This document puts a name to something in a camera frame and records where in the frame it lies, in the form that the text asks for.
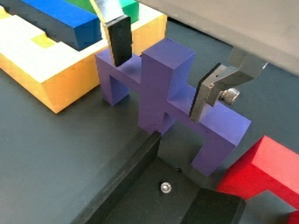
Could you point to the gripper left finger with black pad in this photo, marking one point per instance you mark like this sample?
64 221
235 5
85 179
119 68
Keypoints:
116 24

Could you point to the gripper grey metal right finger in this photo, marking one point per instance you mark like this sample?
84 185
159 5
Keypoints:
216 86

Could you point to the purple bridge-shaped block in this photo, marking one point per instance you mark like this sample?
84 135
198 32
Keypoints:
156 74

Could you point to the yellow slotted board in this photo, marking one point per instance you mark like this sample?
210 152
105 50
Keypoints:
53 71

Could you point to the green long block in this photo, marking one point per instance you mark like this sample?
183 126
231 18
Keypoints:
130 7

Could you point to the blue long block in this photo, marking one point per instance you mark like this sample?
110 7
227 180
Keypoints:
65 22

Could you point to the red bridge-shaped block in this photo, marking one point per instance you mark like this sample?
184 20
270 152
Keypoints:
266 169

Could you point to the black metal bracket holder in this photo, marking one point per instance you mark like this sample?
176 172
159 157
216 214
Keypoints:
148 193

